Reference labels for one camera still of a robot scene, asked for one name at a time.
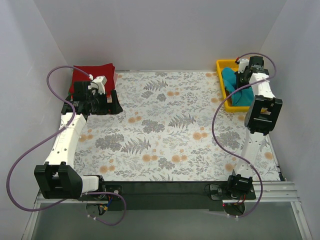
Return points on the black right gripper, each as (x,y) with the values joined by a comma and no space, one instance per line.
(241,81)

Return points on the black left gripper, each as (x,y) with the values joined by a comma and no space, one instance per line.
(109,104)

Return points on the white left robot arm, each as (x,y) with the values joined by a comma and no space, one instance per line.
(57,178)

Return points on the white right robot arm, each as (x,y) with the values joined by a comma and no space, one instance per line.
(259,121)

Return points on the yellow plastic tray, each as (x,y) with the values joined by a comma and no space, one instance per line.
(240,101)

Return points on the folded pink t-shirt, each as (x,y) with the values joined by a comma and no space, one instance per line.
(115,78)

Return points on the folded red t-shirt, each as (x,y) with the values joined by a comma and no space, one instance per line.
(107,70)

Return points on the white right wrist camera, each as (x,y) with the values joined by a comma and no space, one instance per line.
(242,64)

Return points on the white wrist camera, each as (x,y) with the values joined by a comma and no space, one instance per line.
(98,84)
(242,64)

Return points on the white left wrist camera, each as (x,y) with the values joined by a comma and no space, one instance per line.
(98,84)

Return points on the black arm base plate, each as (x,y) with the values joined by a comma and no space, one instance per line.
(171,195)

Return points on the aluminium frame rail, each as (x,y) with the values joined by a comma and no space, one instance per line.
(273,191)

